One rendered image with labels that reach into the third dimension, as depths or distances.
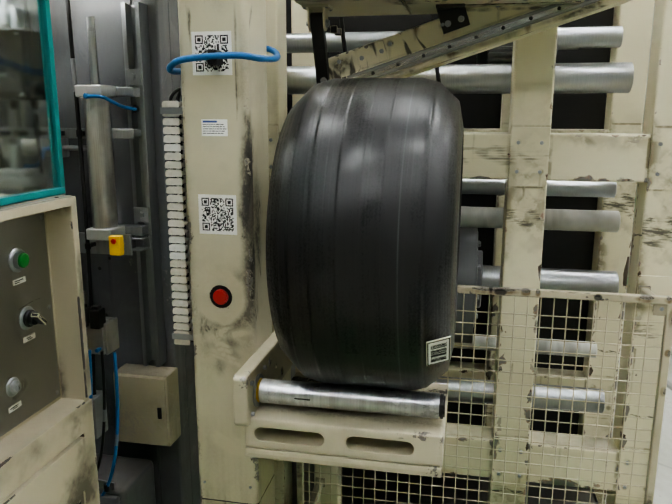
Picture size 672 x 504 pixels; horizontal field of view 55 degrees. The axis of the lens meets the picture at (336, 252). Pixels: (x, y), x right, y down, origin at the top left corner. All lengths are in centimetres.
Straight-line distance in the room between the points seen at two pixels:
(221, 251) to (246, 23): 41
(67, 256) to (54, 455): 33
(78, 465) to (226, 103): 69
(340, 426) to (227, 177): 50
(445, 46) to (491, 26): 11
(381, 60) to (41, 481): 109
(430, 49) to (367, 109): 50
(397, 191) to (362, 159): 8
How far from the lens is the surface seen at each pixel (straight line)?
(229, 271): 125
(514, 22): 154
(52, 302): 125
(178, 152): 131
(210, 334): 130
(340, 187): 98
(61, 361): 128
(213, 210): 124
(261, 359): 126
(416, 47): 155
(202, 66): 123
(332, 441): 120
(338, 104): 108
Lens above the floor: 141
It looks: 12 degrees down
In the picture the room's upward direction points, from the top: straight up
